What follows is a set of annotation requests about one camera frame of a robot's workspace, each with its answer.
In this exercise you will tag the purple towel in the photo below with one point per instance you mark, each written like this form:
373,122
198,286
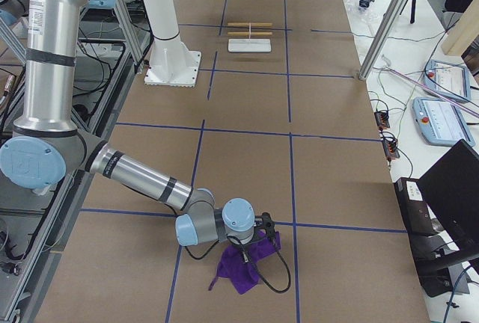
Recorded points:
233,266

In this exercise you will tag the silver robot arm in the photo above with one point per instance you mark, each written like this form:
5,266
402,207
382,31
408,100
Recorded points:
47,145

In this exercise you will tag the white wooden towel rack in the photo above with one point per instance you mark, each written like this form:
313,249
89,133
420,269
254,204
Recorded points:
249,37

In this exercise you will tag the brown paper table cover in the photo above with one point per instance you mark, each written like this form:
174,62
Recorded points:
292,131

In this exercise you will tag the far orange connector block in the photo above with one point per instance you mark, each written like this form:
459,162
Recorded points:
382,118

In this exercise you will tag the orange connector block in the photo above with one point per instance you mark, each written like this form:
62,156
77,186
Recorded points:
382,118
390,145

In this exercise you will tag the near orange connector block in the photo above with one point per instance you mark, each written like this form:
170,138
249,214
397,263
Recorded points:
390,145

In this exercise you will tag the black computer box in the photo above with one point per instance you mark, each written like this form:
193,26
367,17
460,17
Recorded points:
414,210

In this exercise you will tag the blue black handheld tool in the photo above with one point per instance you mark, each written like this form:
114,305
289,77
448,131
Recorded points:
364,4

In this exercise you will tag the near teach pendant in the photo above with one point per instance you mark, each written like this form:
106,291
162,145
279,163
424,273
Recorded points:
440,123

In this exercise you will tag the teach pendant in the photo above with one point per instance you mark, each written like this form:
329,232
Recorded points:
440,123
447,79

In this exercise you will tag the black monitor on stand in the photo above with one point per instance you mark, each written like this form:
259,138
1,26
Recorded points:
450,189

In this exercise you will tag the far teach pendant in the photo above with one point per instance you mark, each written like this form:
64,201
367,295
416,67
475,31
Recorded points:
447,79

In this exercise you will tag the black tripod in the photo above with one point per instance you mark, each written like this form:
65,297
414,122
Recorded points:
412,10

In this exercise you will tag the wooden beam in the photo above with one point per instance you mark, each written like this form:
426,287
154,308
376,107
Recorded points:
464,32

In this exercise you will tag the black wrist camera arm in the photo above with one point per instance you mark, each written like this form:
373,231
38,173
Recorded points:
267,225

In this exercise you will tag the aluminium frame post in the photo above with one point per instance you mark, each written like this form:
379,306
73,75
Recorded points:
380,38

